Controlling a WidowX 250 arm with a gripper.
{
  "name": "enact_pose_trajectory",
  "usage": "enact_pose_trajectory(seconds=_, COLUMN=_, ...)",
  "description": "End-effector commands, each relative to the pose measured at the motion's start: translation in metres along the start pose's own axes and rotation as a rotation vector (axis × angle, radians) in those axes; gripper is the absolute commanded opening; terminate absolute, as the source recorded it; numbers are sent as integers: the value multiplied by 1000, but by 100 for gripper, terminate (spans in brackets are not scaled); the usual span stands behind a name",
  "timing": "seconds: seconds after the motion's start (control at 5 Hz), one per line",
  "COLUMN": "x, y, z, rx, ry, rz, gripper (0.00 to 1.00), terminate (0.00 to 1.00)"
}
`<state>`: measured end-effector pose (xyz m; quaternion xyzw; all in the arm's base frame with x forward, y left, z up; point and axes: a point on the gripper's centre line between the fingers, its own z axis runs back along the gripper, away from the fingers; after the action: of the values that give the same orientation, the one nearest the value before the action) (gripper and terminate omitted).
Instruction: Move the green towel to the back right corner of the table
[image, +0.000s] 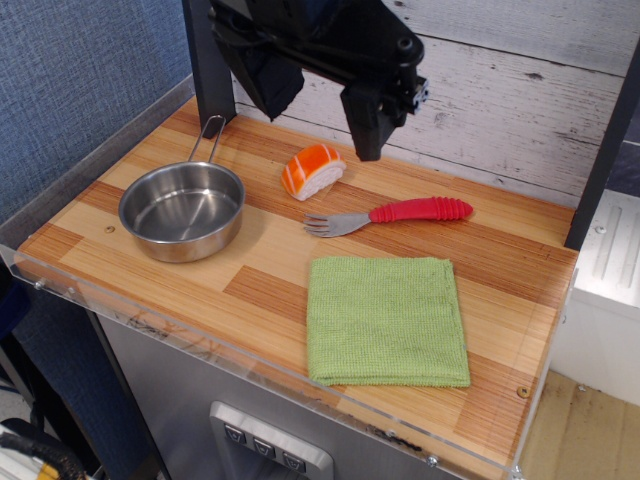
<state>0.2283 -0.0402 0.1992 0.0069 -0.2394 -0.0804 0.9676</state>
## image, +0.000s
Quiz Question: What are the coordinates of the black left frame post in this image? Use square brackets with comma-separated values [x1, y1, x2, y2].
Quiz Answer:
[181, 0, 236, 126]

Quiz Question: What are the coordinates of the green towel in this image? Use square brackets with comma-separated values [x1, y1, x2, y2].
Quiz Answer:
[306, 257, 471, 388]

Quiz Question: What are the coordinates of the toy salmon sushi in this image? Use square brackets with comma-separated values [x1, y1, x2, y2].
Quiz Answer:
[280, 144, 347, 201]

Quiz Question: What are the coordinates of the small steel pan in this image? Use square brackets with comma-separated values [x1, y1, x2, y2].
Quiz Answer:
[118, 147, 246, 263]

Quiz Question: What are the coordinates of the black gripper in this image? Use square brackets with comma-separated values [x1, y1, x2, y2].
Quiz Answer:
[209, 1, 427, 161]

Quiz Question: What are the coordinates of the white aluminium rail block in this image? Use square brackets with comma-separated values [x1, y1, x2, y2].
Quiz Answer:
[550, 190, 639, 405]

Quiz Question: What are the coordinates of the clear acrylic table guard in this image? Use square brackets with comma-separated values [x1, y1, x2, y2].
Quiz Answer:
[2, 231, 577, 479]

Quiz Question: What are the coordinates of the black right frame post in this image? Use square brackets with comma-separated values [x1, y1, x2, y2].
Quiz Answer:
[564, 45, 639, 251]

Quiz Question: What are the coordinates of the red handled fork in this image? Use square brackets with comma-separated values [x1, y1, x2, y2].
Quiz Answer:
[303, 197, 474, 238]

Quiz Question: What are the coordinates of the black frame post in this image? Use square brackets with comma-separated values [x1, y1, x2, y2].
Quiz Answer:
[181, 0, 236, 126]
[564, 45, 639, 251]

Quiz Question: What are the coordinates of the silver button control panel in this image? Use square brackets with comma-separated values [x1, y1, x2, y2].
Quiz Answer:
[209, 401, 334, 479]

